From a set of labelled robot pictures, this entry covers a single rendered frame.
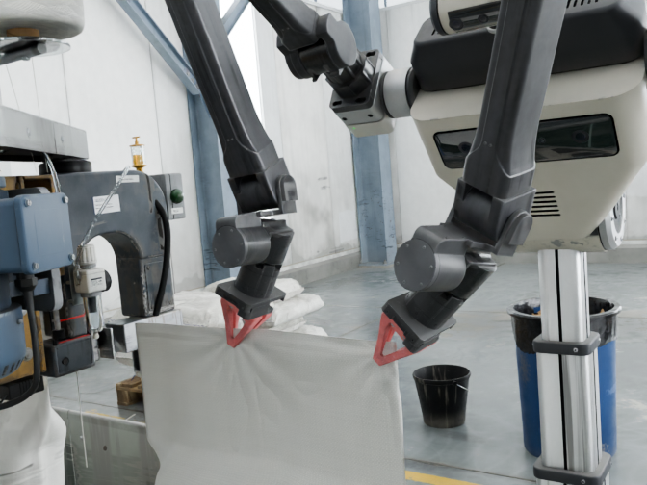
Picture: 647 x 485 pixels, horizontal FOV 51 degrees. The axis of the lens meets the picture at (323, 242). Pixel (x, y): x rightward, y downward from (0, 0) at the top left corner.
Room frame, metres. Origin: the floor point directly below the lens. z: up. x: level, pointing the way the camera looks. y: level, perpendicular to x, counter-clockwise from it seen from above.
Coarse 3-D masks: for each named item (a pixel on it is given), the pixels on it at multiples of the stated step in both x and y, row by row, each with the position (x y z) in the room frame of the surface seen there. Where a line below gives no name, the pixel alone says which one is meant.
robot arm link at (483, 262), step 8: (472, 248) 0.77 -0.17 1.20; (464, 256) 0.76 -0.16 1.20; (472, 256) 0.77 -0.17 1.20; (480, 256) 0.78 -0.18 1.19; (488, 256) 0.79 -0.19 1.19; (472, 264) 0.76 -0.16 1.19; (480, 264) 0.77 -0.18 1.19; (488, 264) 0.78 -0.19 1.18; (496, 264) 0.79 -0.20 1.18; (472, 272) 0.77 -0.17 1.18; (480, 272) 0.77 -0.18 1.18; (488, 272) 0.77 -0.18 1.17; (464, 280) 0.78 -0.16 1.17; (472, 280) 0.77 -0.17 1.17; (480, 280) 0.78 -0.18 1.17; (456, 288) 0.78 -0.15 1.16; (464, 288) 0.78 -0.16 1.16; (472, 288) 0.78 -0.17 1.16; (464, 296) 0.79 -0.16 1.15
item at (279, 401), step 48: (144, 336) 1.13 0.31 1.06; (192, 336) 1.07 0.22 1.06; (288, 336) 0.97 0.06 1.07; (144, 384) 1.14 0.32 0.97; (192, 384) 1.07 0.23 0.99; (240, 384) 1.03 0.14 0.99; (288, 384) 0.98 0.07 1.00; (336, 384) 0.92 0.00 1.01; (384, 384) 0.87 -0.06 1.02; (192, 432) 1.08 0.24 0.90; (240, 432) 1.03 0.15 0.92; (288, 432) 0.98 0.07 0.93; (336, 432) 0.92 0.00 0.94; (384, 432) 0.87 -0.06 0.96; (192, 480) 1.04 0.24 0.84; (240, 480) 1.00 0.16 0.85; (288, 480) 0.97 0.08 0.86; (336, 480) 0.92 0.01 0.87; (384, 480) 0.88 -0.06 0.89
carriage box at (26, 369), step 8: (8, 176) 1.06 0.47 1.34; (16, 176) 1.07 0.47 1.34; (8, 184) 1.06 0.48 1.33; (16, 184) 1.07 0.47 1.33; (24, 312) 1.05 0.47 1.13; (24, 320) 1.06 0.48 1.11; (24, 328) 1.06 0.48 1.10; (40, 328) 1.07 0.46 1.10; (40, 336) 1.07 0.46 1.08; (40, 344) 1.07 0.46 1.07; (32, 352) 1.06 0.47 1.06; (40, 352) 1.07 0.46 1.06; (24, 360) 1.05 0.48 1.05; (32, 360) 1.06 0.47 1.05; (40, 360) 1.07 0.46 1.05; (24, 368) 1.05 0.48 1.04; (32, 368) 1.06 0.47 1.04; (40, 368) 1.07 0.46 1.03; (8, 376) 1.03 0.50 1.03; (16, 376) 1.04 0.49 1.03; (24, 376) 1.05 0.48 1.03; (0, 384) 1.01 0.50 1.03
